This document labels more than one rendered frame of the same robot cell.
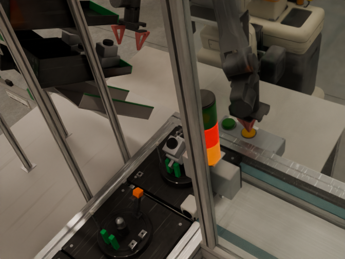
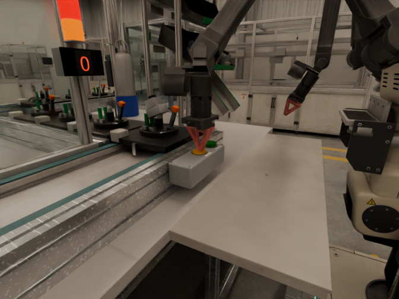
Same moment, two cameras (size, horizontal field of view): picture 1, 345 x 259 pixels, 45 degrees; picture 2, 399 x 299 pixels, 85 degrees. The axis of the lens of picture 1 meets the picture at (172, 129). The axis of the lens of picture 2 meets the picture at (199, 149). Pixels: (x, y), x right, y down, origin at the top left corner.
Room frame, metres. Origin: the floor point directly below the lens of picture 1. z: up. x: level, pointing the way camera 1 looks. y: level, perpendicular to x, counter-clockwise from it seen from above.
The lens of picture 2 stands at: (0.68, -0.79, 1.18)
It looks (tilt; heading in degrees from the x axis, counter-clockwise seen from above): 20 degrees down; 74
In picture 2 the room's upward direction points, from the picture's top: straight up
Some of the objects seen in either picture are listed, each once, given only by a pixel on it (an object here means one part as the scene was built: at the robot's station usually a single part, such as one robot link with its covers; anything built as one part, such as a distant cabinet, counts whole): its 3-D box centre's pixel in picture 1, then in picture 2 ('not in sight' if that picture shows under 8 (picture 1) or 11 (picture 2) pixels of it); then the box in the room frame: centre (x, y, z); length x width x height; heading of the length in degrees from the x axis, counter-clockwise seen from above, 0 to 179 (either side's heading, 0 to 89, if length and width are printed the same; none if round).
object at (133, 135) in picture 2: (184, 169); (160, 135); (0.76, -0.01, 0.96); 0.24 x 0.24 x 0.02; 45
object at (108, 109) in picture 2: (121, 226); (110, 114); (0.58, 0.17, 1.01); 0.24 x 0.24 x 0.13; 45
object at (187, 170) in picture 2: not in sight; (199, 161); (0.85, -0.22, 0.93); 0.21 x 0.07 x 0.06; 45
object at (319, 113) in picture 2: not in sight; (281, 73); (3.75, 3.50, 1.13); 3.06 x 1.36 x 2.25; 137
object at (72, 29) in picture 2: not in sight; (73, 31); (0.54, -0.06, 1.28); 0.05 x 0.05 x 0.05
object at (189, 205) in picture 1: (192, 207); (119, 135); (0.62, -0.01, 0.97); 0.05 x 0.05 x 0.04; 45
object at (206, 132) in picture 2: not in sight; (202, 134); (0.86, -0.22, 1.01); 0.07 x 0.07 x 0.09; 44
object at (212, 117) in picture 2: not in sight; (200, 109); (0.85, -0.23, 1.08); 0.10 x 0.07 x 0.07; 44
